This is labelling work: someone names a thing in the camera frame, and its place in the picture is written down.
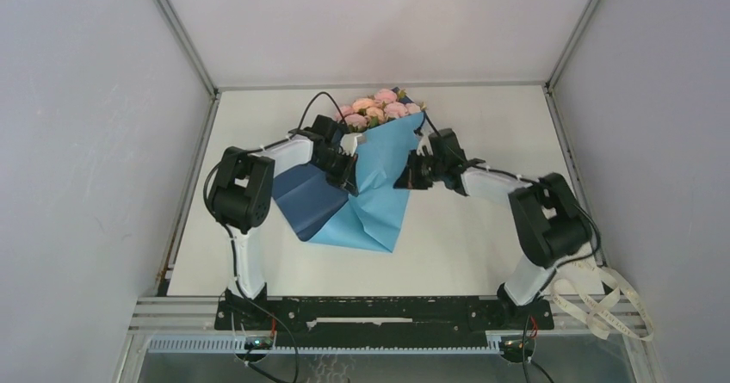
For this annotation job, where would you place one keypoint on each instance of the left circuit board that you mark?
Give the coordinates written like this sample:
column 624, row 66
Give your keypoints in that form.
column 255, row 344

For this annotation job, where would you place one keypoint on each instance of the pink flower bunch stem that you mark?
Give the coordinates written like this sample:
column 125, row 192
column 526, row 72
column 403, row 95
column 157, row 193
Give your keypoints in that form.
column 414, row 108

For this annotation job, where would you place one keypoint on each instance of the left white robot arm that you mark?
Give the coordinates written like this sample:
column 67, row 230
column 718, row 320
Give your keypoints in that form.
column 238, row 193

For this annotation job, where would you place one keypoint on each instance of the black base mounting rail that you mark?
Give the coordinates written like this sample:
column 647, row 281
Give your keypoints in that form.
column 379, row 322

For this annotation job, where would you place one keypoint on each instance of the white printed ribbon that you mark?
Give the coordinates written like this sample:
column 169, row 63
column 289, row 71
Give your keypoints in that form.
column 599, row 318

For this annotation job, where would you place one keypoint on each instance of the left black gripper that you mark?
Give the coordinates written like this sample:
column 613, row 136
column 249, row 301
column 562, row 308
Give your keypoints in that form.
column 347, row 178

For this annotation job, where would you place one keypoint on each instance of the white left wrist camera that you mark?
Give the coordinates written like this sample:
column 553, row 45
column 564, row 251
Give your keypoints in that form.
column 350, row 141

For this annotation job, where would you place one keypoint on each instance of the blue wrapping paper sheet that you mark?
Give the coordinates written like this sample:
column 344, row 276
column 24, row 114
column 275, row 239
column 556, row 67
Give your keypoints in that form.
column 365, row 198

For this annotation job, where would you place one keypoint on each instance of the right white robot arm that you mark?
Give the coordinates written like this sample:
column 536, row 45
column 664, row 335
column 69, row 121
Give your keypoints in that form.
column 551, row 225

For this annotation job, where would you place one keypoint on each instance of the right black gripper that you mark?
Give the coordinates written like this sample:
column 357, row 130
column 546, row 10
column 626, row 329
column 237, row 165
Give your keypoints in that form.
column 410, row 177

